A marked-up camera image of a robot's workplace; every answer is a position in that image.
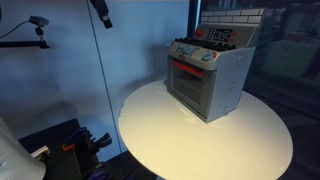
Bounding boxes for blue stove knob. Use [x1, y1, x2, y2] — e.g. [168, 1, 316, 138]
[183, 46, 195, 56]
[201, 50, 216, 63]

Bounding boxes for grey toy stove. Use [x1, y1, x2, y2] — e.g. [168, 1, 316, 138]
[165, 8, 267, 124]

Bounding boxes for grey oven door with window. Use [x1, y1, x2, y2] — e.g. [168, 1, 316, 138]
[166, 56, 217, 118]

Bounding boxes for black tool stand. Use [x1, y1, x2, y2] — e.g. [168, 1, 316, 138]
[18, 118, 101, 180]

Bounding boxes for silver metal block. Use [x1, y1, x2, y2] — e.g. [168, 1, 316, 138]
[30, 145, 52, 161]

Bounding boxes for black camera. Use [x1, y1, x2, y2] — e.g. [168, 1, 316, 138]
[28, 15, 50, 28]

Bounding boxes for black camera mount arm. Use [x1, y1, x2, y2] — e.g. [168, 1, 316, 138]
[0, 26, 51, 50]

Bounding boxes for thin black camera cable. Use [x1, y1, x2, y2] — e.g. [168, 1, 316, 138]
[0, 20, 31, 40]

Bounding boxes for red oven door handle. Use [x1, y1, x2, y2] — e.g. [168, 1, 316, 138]
[171, 59, 207, 78]

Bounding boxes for blue handled pliers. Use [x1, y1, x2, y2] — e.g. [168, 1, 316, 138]
[68, 126, 94, 145]

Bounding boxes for dark handled pliers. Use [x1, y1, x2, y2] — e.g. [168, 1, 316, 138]
[90, 132, 113, 153]

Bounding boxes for orange handled tool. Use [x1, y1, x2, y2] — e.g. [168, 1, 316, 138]
[61, 142, 76, 152]

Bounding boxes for purple handled tool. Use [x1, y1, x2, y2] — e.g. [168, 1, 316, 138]
[84, 166, 109, 180]

